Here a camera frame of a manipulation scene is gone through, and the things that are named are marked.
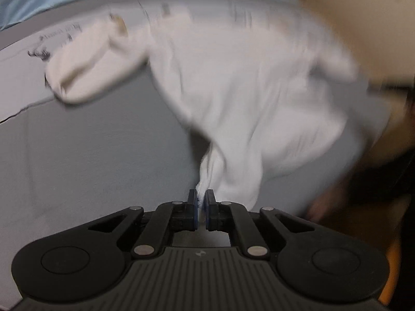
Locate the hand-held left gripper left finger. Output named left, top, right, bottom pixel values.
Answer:
left=87, top=189, right=199, bottom=259

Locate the grey printed table mat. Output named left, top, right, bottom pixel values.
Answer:
left=0, top=0, right=399, bottom=310

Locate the white shirt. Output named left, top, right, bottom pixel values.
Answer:
left=44, top=5, right=394, bottom=213

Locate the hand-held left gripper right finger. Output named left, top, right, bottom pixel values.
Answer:
left=205, top=189, right=317, bottom=260

